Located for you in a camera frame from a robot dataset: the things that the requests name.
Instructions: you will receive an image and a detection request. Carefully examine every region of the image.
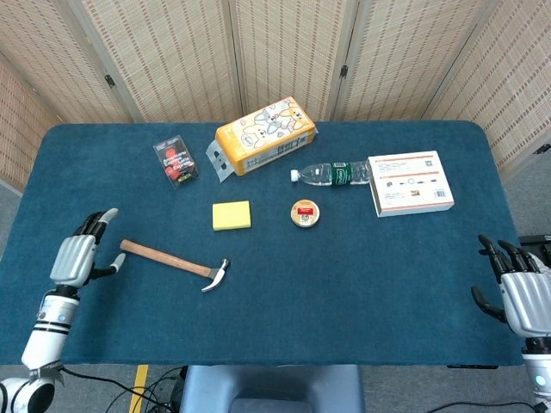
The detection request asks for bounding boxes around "woven folding screen panel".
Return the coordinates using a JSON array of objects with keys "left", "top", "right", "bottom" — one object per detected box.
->
[
  {"left": 331, "top": 0, "right": 505, "bottom": 124},
  {"left": 227, "top": 0, "right": 361, "bottom": 124},
  {"left": 0, "top": 53, "right": 59, "bottom": 193},
  {"left": 0, "top": 0, "right": 145, "bottom": 126},
  {"left": 424, "top": 0, "right": 551, "bottom": 180},
  {"left": 64, "top": 0, "right": 245, "bottom": 124}
]

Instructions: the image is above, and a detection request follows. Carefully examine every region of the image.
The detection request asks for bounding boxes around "wooden handle claw hammer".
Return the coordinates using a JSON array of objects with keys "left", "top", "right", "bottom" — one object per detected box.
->
[{"left": 120, "top": 239, "right": 232, "bottom": 293}]

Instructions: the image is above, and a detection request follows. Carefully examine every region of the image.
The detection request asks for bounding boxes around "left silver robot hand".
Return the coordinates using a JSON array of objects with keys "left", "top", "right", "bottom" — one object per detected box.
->
[{"left": 49, "top": 207, "right": 127, "bottom": 290}]

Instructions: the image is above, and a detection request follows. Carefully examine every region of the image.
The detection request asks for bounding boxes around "yellow tissue pack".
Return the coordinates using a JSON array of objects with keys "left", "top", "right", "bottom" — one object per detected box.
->
[{"left": 205, "top": 97, "right": 319, "bottom": 183}]

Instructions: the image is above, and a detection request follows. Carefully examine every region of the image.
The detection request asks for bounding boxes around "green label water bottle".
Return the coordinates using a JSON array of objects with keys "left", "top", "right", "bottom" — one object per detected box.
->
[{"left": 289, "top": 159, "right": 374, "bottom": 189}]

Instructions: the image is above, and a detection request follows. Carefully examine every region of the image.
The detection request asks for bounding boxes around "black cable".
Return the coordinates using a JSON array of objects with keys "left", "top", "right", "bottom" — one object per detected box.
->
[
  {"left": 107, "top": 365, "right": 189, "bottom": 413},
  {"left": 424, "top": 400, "right": 542, "bottom": 413},
  {"left": 62, "top": 366, "right": 182, "bottom": 410}
]

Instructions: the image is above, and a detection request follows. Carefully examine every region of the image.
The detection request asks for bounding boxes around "yellow sponge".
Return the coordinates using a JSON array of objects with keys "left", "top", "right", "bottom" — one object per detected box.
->
[{"left": 211, "top": 200, "right": 253, "bottom": 232}]

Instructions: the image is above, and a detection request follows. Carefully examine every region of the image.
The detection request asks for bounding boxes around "clear coffee capsule box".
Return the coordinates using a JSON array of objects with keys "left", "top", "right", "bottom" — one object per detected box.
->
[{"left": 152, "top": 135, "right": 201, "bottom": 190}]

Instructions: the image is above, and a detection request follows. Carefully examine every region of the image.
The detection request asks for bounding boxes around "round metal tin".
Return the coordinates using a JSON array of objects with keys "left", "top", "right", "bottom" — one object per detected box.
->
[{"left": 288, "top": 199, "right": 322, "bottom": 228}]

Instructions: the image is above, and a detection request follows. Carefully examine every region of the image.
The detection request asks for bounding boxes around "blue tablecloth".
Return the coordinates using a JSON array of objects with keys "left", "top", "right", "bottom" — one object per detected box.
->
[{"left": 0, "top": 120, "right": 533, "bottom": 367}]

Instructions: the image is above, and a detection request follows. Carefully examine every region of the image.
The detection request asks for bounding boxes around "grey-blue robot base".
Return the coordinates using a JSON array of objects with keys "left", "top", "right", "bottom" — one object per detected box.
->
[{"left": 178, "top": 364, "right": 366, "bottom": 413}]

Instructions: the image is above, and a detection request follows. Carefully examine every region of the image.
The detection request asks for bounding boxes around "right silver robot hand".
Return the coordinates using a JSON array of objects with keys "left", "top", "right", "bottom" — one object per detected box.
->
[{"left": 470, "top": 234, "right": 551, "bottom": 341}]

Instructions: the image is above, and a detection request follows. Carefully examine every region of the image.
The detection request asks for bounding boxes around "white cardboard box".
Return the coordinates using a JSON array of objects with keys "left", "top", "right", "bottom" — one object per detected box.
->
[{"left": 366, "top": 150, "right": 455, "bottom": 219}]

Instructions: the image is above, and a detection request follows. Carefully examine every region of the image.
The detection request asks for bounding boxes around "black device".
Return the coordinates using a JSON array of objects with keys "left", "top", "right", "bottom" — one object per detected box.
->
[{"left": 518, "top": 234, "right": 551, "bottom": 260}]

